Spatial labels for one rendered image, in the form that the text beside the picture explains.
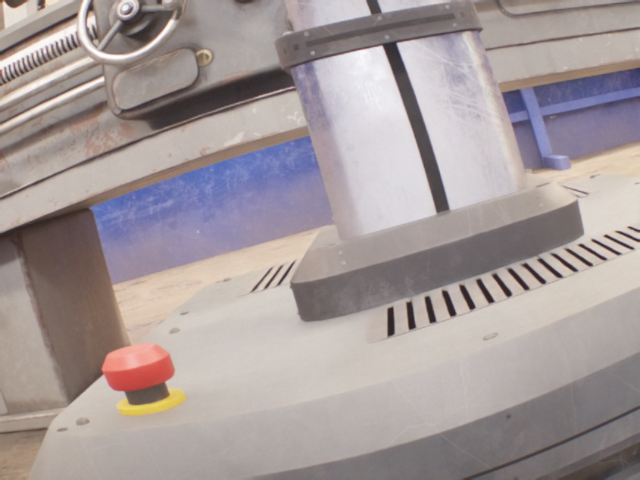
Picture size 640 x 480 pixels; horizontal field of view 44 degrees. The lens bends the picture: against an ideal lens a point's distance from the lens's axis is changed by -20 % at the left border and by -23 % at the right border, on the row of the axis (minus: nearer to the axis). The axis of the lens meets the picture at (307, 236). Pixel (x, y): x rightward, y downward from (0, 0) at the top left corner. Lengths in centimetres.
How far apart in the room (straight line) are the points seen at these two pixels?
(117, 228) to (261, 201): 81
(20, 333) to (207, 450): 132
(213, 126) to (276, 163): 341
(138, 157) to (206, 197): 344
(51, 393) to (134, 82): 63
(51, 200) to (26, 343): 33
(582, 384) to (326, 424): 12
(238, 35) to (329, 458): 114
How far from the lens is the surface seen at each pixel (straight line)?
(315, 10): 63
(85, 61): 161
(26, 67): 166
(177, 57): 146
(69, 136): 170
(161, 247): 497
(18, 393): 175
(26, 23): 176
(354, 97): 61
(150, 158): 147
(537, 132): 480
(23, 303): 169
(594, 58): 151
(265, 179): 486
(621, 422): 40
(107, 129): 168
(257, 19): 146
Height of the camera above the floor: 36
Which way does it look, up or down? 5 degrees down
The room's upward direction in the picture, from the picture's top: 16 degrees counter-clockwise
